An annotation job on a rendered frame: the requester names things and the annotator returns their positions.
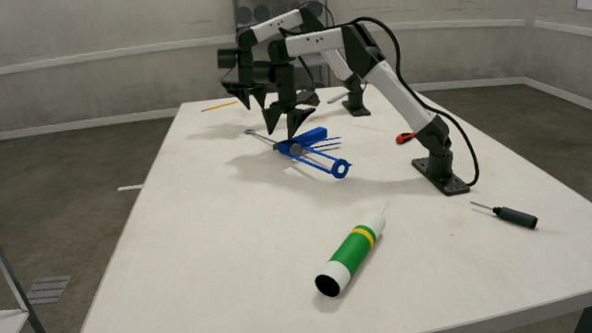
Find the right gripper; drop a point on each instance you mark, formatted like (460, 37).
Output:
(241, 91)

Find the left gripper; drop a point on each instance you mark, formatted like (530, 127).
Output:
(286, 102)

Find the white and green sealant cartridge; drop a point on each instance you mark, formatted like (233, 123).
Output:
(342, 265)

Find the black screwdriver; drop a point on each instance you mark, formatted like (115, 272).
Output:
(512, 215)

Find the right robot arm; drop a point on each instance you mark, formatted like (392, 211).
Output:
(303, 17)

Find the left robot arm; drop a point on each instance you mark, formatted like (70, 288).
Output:
(430, 130)

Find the grey flat bar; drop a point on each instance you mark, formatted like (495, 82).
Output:
(333, 100)

